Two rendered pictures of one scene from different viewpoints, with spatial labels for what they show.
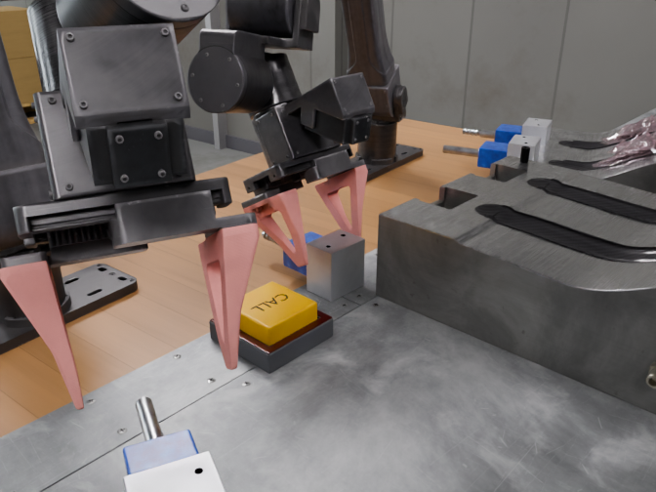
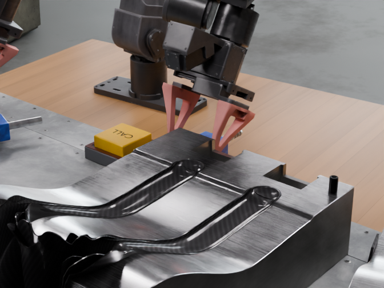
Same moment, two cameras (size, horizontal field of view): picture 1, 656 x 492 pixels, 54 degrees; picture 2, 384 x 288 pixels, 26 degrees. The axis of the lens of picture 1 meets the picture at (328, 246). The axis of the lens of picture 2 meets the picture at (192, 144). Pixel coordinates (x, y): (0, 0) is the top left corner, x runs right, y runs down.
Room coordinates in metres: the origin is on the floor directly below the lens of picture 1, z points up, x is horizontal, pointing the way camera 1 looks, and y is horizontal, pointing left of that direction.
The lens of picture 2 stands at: (0.54, -1.04, 1.33)
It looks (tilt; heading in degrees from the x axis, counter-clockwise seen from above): 25 degrees down; 87
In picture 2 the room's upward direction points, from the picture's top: straight up
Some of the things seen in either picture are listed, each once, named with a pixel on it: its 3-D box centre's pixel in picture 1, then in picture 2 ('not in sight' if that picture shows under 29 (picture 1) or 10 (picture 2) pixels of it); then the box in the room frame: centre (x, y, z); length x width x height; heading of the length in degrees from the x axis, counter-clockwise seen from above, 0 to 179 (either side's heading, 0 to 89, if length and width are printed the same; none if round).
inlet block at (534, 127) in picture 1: (504, 136); not in sight; (0.98, -0.27, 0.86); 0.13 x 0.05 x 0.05; 65
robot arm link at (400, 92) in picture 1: (378, 102); not in sight; (1.00, -0.08, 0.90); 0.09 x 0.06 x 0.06; 68
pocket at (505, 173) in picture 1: (496, 187); (291, 190); (0.70, -0.19, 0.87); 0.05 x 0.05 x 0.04; 47
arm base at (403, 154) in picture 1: (377, 141); not in sight; (1.01, -0.08, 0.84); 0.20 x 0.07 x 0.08; 143
